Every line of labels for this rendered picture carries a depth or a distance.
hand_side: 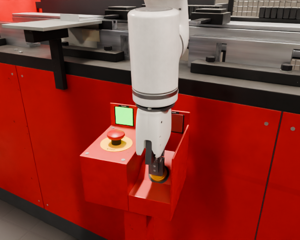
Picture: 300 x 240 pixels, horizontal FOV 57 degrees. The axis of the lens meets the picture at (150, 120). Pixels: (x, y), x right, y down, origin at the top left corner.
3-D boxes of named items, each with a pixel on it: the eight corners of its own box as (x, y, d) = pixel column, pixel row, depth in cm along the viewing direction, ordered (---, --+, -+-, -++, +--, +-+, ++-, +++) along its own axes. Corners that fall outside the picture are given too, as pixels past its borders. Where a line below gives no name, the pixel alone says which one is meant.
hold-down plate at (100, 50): (51, 54, 106) (50, 45, 105) (62, 51, 111) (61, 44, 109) (115, 62, 93) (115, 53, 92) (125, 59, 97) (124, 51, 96)
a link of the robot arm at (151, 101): (141, 75, 56) (142, 89, 57) (125, 92, 48) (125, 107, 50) (183, 78, 53) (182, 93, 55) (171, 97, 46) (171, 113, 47)
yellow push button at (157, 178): (149, 181, 63) (147, 178, 61) (153, 166, 65) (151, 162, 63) (165, 185, 62) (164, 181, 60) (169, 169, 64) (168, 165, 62)
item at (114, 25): (69, 26, 106) (68, 18, 105) (75, 26, 108) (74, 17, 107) (112, 29, 97) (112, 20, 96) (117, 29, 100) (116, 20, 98)
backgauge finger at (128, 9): (81, 22, 109) (79, 8, 107) (119, 17, 129) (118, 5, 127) (105, 23, 103) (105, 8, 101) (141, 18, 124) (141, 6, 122)
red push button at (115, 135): (104, 148, 61) (103, 134, 60) (112, 140, 65) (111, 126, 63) (121, 151, 60) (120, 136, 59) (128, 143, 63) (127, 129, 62)
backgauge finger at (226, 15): (173, 27, 91) (174, 11, 89) (200, 21, 112) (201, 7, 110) (208, 29, 86) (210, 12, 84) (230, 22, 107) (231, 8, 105)
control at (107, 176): (84, 201, 62) (75, 129, 55) (114, 163, 76) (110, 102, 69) (171, 221, 57) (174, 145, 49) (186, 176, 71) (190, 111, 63)
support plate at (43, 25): (2, 27, 85) (1, 24, 85) (64, 21, 106) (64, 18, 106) (43, 31, 77) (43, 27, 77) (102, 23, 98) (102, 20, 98)
